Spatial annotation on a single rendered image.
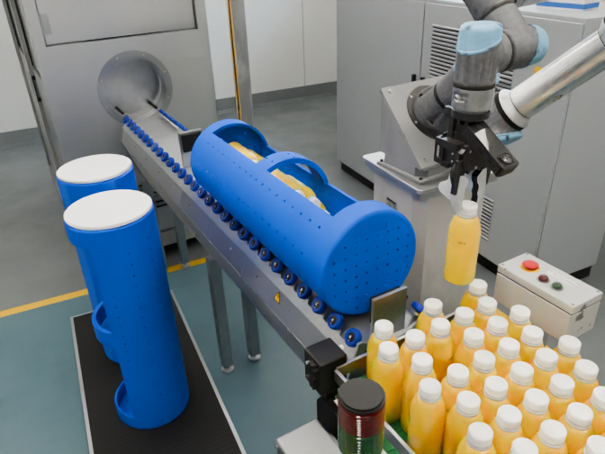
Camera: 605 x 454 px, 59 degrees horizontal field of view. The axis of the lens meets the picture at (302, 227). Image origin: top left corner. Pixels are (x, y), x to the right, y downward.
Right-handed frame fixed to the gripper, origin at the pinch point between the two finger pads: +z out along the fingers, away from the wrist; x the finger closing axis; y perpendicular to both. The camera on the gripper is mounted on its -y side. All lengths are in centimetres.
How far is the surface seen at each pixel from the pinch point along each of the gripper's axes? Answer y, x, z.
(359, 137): 253, -158, 91
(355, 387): -25, 46, 3
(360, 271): 18.1, 13.3, 20.9
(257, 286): 57, 24, 44
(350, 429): -28, 49, 7
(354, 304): 18.0, 15.1, 30.1
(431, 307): -1.1, 8.4, 21.4
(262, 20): 510, -207, 37
